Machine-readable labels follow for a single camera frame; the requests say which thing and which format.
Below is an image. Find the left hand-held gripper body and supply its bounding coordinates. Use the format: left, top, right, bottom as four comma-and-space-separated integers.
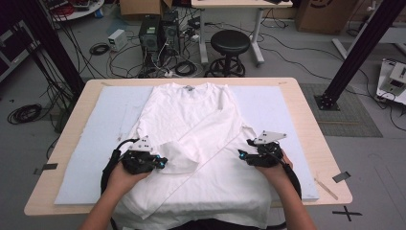
121, 135, 159, 175

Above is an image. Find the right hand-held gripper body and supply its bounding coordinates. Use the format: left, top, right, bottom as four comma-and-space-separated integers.
245, 129, 287, 168

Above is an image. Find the white t-shirt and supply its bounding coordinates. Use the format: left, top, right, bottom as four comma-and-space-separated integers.
114, 81, 278, 230

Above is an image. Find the person's right hand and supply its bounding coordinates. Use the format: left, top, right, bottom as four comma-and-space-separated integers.
255, 150, 293, 187

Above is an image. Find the person's left hand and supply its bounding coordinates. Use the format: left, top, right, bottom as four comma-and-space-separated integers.
106, 162, 151, 196

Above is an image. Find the light blue foam mat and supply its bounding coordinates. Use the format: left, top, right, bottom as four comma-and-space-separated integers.
54, 84, 321, 206

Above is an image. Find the thin wooden stick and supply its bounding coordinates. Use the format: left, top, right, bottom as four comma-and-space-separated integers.
313, 177, 340, 201

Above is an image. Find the black tape strip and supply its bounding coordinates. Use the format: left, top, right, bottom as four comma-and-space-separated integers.
33, 162, 59, 175
331, 171, 352, 184

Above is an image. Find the person's dark clothing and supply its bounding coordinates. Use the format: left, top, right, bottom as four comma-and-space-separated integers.
168, 218, 258, 230

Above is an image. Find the grey floor mat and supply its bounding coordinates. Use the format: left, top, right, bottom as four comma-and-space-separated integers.
299, 82, 384, 139

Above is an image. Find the black tape cross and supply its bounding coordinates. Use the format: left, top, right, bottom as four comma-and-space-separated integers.
331, 205, 364, 222

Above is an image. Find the black round stool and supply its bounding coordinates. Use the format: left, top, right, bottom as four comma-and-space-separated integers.
204, 29, 252, 79

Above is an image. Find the black computer tower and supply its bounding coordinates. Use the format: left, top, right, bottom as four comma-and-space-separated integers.
160, 11, 182, 56
138, 14, 163, 54

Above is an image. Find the white power supply box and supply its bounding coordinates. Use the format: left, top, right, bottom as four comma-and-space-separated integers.
106, 28, 129, 53

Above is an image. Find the white desk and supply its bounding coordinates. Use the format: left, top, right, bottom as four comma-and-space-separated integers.
190, 0, 294, 67

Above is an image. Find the large printed cardboard box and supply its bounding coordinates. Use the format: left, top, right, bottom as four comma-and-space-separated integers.
294, 0, 360, 35

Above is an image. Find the white electronic device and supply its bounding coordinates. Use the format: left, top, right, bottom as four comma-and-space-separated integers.
375, 57, 406, 106

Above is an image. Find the open cardboard box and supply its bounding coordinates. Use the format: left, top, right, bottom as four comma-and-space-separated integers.
119, 0, 173, 20

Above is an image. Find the round white table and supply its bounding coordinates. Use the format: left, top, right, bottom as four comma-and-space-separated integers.
40, 0, 106, 23

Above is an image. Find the grey metal rack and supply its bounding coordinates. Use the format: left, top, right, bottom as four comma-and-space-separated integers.
0, 20, 41, 82

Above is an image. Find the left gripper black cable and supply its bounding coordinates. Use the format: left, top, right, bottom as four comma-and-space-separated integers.
100, 137, 141, 196

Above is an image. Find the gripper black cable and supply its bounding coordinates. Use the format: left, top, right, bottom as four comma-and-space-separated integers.
263, 149, 303, 201
100, 137, 141, 196

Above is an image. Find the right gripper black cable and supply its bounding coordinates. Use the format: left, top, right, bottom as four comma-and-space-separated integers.
263, 149, 303, 201

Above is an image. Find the thick coiled black cable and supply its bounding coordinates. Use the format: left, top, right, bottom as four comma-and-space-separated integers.
173, 59, 198, 78

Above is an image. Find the small coiled black cable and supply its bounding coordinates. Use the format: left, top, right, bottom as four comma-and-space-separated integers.
88, 41, 111, 57

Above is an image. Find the large coiled black cable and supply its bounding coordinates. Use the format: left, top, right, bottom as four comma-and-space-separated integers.
6, 103, 44, 126

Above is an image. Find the black metal post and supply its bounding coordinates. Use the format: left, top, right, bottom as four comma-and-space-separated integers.
313, 0, 406, 112
18, 0, 86, 97

